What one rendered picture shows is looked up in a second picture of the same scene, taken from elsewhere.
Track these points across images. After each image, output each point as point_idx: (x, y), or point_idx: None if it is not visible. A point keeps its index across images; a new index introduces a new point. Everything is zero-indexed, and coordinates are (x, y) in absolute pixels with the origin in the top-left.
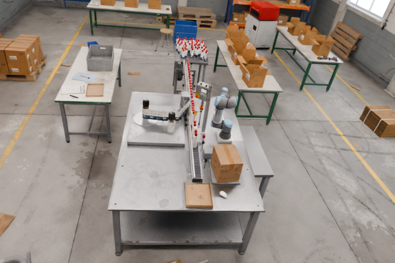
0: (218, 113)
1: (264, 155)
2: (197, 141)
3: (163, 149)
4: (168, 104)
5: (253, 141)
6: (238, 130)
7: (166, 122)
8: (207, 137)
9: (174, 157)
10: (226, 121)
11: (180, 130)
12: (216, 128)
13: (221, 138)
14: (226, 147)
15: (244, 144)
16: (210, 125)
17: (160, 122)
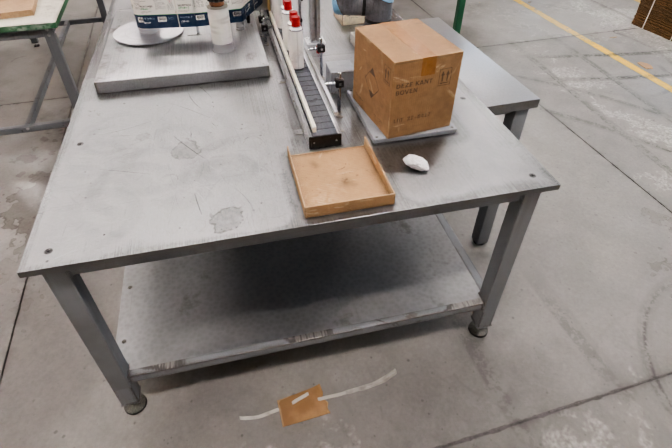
0: None
1: (494, 65)
2: (304, 46)
3: (208, 89)
4: None
5: (452, 42)
6: None
7: (210, 33)
8: (328, 50)
9: (245, 102)
10: None
11: (252, 42)
12: (347, 31)
13: None
14: (394, 27)
15: None
16: (330, 29)
17: (191, 34)
